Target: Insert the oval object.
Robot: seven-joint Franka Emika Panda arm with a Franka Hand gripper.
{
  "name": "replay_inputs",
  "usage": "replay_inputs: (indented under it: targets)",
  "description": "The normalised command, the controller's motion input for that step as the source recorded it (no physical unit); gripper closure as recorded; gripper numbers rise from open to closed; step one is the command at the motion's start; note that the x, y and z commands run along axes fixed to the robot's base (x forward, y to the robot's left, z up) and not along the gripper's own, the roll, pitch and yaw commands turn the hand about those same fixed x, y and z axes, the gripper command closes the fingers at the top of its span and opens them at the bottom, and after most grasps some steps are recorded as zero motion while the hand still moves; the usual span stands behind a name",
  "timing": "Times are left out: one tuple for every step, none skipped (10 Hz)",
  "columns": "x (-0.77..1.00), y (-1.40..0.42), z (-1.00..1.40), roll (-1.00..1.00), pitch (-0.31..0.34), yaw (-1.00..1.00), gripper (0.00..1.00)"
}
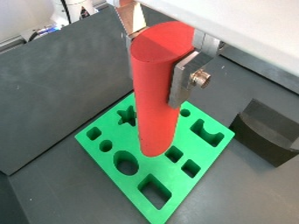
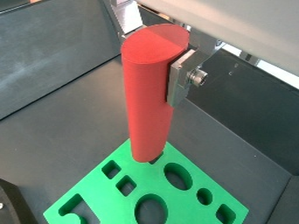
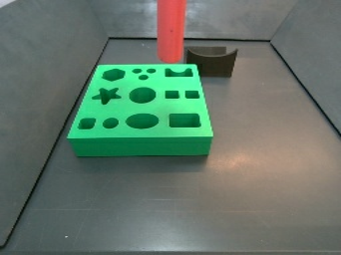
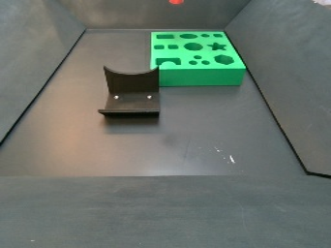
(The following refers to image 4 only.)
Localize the red object at top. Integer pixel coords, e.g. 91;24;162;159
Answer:
170;0;184;5

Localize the black curved cradle stand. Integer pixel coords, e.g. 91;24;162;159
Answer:
99;67;160;116

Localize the green shape sorter block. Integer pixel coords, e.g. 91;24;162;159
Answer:
150;31;246;87

